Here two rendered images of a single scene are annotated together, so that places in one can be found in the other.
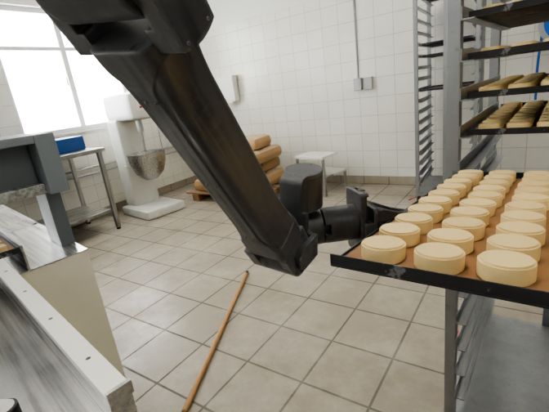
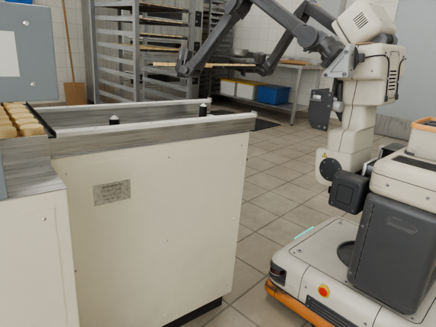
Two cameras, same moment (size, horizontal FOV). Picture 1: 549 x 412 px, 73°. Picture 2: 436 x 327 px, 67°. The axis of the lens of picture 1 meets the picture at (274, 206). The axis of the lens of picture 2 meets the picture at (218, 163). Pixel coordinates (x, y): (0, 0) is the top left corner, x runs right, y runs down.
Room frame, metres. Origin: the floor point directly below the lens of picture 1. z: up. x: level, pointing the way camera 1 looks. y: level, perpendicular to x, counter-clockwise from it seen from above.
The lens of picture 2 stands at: (0.17, 1.65, 1.15)
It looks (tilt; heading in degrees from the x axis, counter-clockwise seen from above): 21 degrees down; 275
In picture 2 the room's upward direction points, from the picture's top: 5 degrees clockwise
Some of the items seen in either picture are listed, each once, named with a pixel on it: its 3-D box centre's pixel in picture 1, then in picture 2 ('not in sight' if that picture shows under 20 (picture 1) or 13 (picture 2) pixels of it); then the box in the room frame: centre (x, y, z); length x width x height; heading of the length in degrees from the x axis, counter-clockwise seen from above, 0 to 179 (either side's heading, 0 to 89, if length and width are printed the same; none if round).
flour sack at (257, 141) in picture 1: (239, 143); not in sight; (4.66, 0.33, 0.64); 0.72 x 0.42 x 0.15; 60
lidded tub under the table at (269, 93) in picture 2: not in sight; (273, 94); (-0.16, -3.99, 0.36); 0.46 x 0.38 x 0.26; 56
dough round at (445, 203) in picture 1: (435, 204); not in sight; (0.57, -0.26, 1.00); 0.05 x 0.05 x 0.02
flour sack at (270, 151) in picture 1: (254, 155); not in sight; (4.50, 0.16, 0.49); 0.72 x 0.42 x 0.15; 149
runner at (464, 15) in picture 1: (491, 20); (115, 3); (1.16, -0.69, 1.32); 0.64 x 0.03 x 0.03; 141
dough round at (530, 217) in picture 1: (522, 221); not in sight; (0.45, -0.32, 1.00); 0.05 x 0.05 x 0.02
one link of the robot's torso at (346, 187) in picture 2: not in sight; (343, 180); (-0.26, 0.29, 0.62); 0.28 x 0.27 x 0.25; 51
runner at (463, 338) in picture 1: (480, 294); not in sight; (1.16, -0.69, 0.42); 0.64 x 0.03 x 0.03; 141
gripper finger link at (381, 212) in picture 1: (385, 223); not in sight; (0.56, -0.17, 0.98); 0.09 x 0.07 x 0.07; 96
